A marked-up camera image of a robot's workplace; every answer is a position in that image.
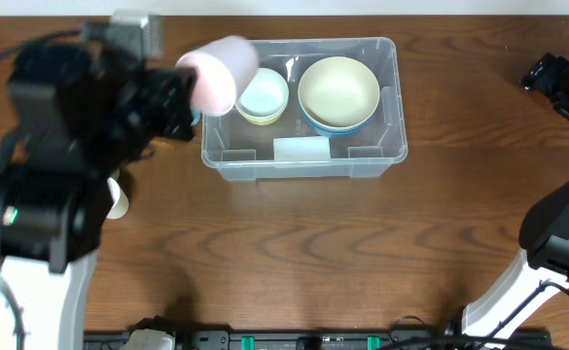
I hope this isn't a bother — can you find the black cable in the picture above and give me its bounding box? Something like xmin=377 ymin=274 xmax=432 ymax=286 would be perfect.
xmin=0 ymin=28 xmax=84 ymax=69
xmin=478 ymin=279 xmax=569 ymax=350

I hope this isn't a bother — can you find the yellow small bowl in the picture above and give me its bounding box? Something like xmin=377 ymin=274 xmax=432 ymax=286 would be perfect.
xmin=239 ymin=111 xmax=281 ymax=126

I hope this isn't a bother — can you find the clear plastic storage container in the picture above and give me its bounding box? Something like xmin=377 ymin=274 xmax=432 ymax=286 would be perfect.
xmin=201 ymin=37 xmax=409 ymax=182

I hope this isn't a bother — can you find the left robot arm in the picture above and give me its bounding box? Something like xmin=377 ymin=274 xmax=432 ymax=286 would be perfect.
xmin=0 ymin=44 xmax=197 ymax=349

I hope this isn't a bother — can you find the right black cable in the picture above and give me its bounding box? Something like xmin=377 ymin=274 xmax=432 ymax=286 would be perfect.
xmin=478 ymin=279 xmax=569 ymax=350

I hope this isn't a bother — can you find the left black cable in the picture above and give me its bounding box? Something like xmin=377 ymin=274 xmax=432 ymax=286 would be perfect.
xmin=0 ymin=28 xmax=84 ymax=69

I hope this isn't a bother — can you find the white small bowl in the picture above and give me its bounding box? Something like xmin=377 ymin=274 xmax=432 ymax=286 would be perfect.
xmin=237 ymin=68 xmax=289 ymax=101

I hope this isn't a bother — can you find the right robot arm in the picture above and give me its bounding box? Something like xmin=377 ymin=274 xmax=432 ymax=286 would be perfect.
xmin=435 ymin=53 xmax=569 ymax=349

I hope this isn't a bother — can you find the white label in container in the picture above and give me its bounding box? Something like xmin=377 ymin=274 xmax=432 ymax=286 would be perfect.
xmin=273 ymin=136 xmax=331 ymax=161

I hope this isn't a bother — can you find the dark blue bowl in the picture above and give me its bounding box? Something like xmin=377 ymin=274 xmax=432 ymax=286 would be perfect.
xmin=301 ymin=109 xmax=371 ymax=138

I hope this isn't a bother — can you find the light blue plastic cup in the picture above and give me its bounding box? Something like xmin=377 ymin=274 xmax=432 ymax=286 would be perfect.
xmin=191 ymin=108 xmax=201 ymax=126

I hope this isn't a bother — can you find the cream white plastic cup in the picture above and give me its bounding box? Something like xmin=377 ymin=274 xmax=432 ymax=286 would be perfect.
xmin=107 ymin=178 xmax=129 ymax=220

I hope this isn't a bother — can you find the pink plastic cup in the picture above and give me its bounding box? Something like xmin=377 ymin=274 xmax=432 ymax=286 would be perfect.
xmin=176 ymin=35 xmax=260 ymax=117

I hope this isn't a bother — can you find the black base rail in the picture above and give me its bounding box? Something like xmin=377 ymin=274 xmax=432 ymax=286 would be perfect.
xmin=83 ymin=327 xmax=552 ymax=350

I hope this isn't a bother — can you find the large beige bowl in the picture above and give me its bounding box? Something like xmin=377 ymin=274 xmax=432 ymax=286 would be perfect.
xmin=298 ymin=56 xmax=381 ymax=132

